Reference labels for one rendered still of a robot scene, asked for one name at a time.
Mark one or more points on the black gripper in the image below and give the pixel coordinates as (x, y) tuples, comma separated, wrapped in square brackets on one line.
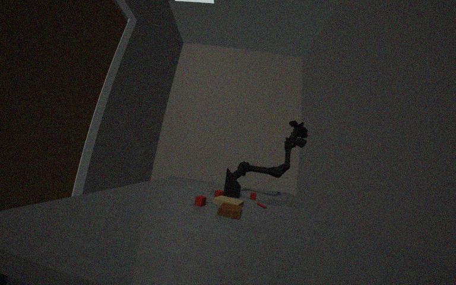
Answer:
[(296, 127)]

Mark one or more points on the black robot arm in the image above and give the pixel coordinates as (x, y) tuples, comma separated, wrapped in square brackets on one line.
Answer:
[(275, 171)]

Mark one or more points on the brown square block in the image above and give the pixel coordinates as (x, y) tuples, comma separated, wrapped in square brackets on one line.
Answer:
[(229, 210)]

